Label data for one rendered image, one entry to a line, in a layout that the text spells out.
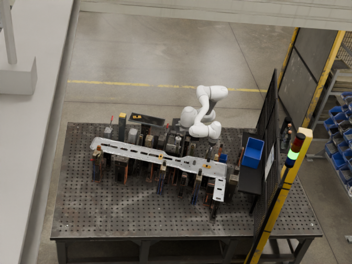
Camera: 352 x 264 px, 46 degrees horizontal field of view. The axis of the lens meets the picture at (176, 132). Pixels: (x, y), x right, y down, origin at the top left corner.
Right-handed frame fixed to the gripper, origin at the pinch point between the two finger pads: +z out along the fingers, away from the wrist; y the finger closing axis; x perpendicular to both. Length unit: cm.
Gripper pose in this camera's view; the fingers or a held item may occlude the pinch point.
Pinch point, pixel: (209, 156)
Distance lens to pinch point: 404.2
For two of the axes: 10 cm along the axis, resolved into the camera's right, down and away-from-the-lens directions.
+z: -1.2, 7.7, 6.3
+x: 9.8, 2.0, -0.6
